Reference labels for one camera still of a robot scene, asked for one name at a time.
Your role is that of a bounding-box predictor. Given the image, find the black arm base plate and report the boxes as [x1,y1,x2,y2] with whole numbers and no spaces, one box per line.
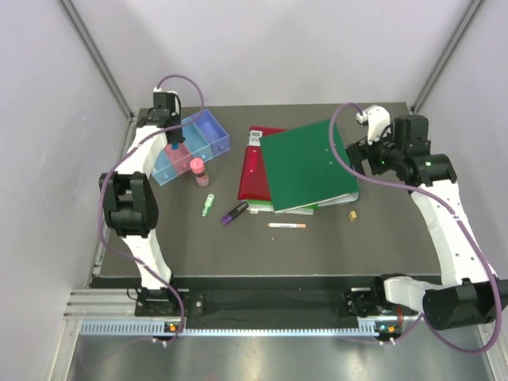
[149,275,397,329]

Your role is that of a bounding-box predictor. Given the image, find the aluminium front rail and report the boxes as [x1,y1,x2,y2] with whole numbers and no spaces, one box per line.
[63,289,137,321]

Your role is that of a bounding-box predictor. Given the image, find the orange white marker pen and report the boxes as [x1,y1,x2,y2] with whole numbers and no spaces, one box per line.
[267,223,306,229]

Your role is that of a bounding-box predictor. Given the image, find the pink drawer box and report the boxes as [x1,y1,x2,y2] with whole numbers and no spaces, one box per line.
[164,144,198,175]

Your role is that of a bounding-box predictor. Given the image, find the aluminium frame post left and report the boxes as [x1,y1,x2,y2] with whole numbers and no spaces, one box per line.
[56,0,134,120]

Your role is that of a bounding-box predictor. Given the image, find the purple drawer box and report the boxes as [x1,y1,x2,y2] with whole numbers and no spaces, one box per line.
[195,109,231,157]

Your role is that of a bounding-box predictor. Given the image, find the aluminium frame post right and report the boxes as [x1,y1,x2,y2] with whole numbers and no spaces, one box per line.
[409,0,487,114]

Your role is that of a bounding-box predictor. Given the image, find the aluminium frame post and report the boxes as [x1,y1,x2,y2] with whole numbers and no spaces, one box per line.
[56,0,134,120]
[409,0,487,114]

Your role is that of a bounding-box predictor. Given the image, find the green spiral notebook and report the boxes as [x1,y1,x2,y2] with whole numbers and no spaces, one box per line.
[246,199,314,216]

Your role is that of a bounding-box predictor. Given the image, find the black purple highlighter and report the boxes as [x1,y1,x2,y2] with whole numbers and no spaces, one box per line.
[221,201,249,225]

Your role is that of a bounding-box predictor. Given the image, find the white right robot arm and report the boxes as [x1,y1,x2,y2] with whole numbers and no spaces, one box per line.
[167,115,495,330]

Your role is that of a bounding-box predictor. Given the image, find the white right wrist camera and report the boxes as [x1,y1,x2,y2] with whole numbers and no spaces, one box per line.
[356,105,391,145]

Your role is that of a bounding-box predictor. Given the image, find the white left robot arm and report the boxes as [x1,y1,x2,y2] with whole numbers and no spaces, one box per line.
[99,89,181,317]

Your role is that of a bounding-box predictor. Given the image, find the pink capped small bottle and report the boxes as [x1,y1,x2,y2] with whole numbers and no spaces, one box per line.
[190,158,210,187]

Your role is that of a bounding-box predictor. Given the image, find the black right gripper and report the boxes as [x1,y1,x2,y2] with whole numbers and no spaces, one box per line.
[345,121,404,182]

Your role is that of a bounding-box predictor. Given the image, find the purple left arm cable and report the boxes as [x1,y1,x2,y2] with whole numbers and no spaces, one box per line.
[97,74,206,347]

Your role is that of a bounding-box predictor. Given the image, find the grey slotted cable duct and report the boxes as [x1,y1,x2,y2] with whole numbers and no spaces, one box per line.
[79,320,398,337]

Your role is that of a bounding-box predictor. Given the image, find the red clip folder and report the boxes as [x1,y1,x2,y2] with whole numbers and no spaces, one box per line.
[238,126,285,202]

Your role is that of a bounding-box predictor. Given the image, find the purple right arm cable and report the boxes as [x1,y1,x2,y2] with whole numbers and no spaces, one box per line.
[329,102,502,355]

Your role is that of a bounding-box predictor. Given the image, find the green ring binder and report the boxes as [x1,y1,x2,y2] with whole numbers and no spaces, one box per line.
[260,120,360,211]

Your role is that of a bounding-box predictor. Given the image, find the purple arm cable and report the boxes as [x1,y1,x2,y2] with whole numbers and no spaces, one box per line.
[329,102,502,355]
[97,74,206,347]

